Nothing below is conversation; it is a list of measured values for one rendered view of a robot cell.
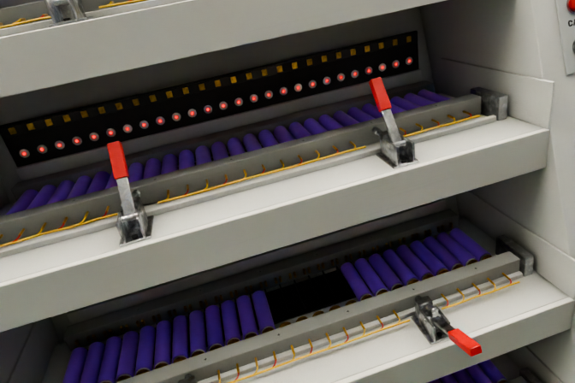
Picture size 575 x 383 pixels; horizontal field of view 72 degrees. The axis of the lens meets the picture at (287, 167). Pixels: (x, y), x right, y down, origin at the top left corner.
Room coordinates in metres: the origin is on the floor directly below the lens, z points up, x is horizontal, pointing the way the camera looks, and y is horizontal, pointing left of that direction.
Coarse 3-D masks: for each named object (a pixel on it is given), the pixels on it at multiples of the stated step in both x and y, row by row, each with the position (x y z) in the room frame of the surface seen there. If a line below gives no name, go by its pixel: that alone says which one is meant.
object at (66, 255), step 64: (320, 64) 0.54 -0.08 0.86; (384, 64) 0.56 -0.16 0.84; (448, 64) 0.55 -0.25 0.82; (0, 128) 0.48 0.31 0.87; (64, 128) 0.49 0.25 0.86; (128, 128) 0.51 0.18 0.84; (192, 128) 0.52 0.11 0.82; (256, 128) 0.52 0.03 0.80; (320, 128) 0.48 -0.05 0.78; (384, 128) 0.45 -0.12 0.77; (448, 128) 0.44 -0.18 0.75; (512, 128) 0.42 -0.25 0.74; (64, 192) 0.45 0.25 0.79; (128, 192) 0.36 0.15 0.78; (192, 192) 0.42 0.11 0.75; (256, 192) 0.39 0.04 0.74; (320, 192) 0.37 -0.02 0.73; (384, 192) 0.38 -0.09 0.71; (448, 192) 0.40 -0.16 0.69; (0, 256) 0.37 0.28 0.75; (64, 256) 0.35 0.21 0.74; (128, 256) 0.34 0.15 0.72; (192, 256) 0.35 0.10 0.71; (0, 320) 0.33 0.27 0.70
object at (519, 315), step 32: (384, 224) 0.56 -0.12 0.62; (480, 224) 0.55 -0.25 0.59; (512, 224) 0.48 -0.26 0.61; (256, 256) 0.53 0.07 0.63; (544, 256) 0.44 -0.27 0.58; (160, 288) 0.51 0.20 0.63; (512, 288) 0.44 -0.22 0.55; (544, 288) 0.43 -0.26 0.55; (288, 320) 0.46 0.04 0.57; (480, 320) 0.40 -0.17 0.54; (512, 320) 0.40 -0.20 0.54; (544, 320) 0.40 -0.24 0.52; (32, 352) 0.44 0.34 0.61; (64, 352) 0.48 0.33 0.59; (320, 352) 0.40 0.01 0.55; (352, 352) 0.40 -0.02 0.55; (384, 352) 0.39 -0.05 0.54; (416, 352) 0.38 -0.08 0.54; (448, 352) 0.38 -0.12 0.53
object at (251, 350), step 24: (480, 264) 0.45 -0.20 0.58; (504, 264) 0.44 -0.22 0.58; (408, 288) 0.44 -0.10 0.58; (432, 288) 0.43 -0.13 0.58; (456, 288) 0.44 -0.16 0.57; (336, 312) 0.42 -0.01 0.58; (360, 312) 0.42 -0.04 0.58; (384, 312) 0.42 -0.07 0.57; (264, 336) 0.41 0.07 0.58; (288, 336) 0.40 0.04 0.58; (312, 336) 0.41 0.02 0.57; (360, 336) 0.40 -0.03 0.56; (192, 360) 0.40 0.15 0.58; (216, 360) 0.39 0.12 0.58; (240, 360) 0.40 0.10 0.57
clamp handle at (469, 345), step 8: (432, 312) 0.39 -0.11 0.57; (432, 320) 0.39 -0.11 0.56; (440, 320) 0.39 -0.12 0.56; (440, 328) 0.38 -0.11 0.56; (448, 328) 0.37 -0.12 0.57; (448, 336) 0.36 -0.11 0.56; (456, 336) 0.35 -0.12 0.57; (464, 336) 0.35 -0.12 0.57; (456, 344) 0.35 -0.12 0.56; (464, 344) 0.33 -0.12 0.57; (472, 344) 0.33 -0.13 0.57; (472, 352) 0.33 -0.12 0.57; (480, 352) 0.33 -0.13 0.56
